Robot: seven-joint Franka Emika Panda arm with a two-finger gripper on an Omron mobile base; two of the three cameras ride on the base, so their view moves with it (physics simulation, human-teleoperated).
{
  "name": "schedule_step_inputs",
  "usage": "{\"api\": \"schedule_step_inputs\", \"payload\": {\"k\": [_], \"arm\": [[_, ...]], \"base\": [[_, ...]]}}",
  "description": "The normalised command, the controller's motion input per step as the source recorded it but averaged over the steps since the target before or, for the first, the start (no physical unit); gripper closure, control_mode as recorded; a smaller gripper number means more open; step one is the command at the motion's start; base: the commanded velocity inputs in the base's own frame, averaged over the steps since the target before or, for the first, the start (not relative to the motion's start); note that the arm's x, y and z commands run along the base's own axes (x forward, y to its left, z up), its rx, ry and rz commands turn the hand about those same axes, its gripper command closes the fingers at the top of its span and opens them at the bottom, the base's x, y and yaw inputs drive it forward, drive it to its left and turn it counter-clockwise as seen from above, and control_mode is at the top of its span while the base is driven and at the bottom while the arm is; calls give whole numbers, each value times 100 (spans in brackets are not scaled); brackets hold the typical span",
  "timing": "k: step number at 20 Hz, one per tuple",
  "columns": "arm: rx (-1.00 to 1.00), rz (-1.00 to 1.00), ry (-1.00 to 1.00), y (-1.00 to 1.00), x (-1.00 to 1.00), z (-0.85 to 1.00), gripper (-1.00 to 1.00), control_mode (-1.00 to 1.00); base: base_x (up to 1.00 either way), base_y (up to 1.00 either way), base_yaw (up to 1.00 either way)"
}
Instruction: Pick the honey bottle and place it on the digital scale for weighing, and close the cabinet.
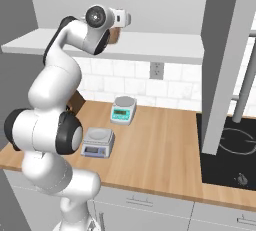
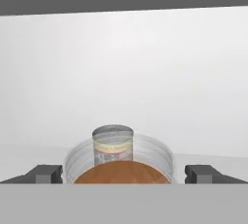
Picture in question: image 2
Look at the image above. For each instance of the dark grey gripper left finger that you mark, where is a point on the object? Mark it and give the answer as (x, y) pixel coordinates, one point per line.
(45, 173)

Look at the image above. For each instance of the grey labelled can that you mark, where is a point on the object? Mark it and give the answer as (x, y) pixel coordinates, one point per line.
(112, 144)

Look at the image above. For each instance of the clear honey bottle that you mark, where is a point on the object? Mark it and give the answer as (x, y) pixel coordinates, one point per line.
(151, 166)

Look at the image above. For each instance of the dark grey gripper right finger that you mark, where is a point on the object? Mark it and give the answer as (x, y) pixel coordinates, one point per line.
(201, 173)

